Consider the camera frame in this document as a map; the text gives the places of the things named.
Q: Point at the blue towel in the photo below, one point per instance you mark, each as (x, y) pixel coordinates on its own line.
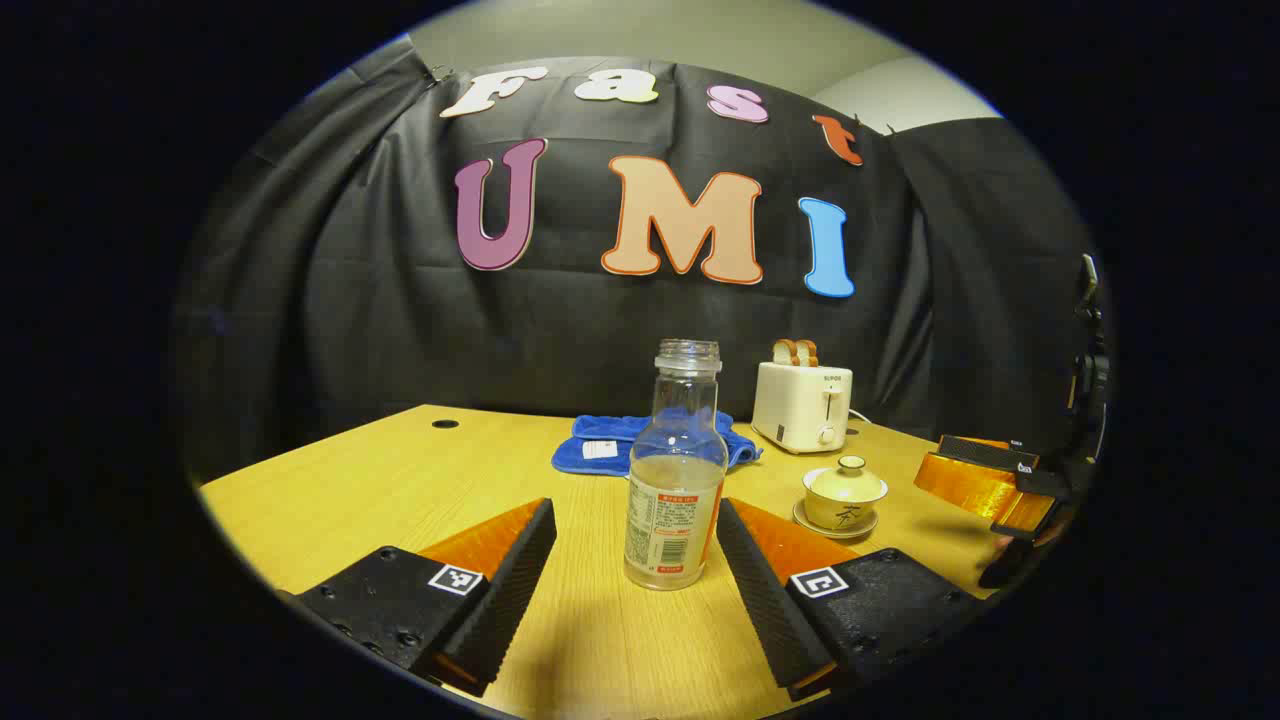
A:
(612, 428)

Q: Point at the clear glass water bottle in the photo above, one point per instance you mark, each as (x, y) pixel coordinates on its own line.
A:
(675, 470)

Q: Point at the cream ceramic saucer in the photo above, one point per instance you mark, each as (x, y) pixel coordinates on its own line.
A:
(812, 522)

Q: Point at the white toaster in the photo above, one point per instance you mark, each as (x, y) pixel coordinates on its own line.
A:
(795, 405)

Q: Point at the black backdrop cloth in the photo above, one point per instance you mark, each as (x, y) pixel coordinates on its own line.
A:
(560, 320)

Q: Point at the cream ceramic teacup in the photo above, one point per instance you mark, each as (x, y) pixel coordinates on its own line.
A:
(845, 516)

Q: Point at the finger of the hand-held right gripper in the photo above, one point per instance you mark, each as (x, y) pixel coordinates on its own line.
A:
(985, 452)
(1035, 515)

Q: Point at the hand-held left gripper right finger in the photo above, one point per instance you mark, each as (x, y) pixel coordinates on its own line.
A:
(765, 600)

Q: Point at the toast bread slice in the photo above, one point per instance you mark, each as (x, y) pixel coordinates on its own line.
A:
(783, 352)
(807, 353)

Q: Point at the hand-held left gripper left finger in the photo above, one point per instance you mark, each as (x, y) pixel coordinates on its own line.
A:
(510, 590)

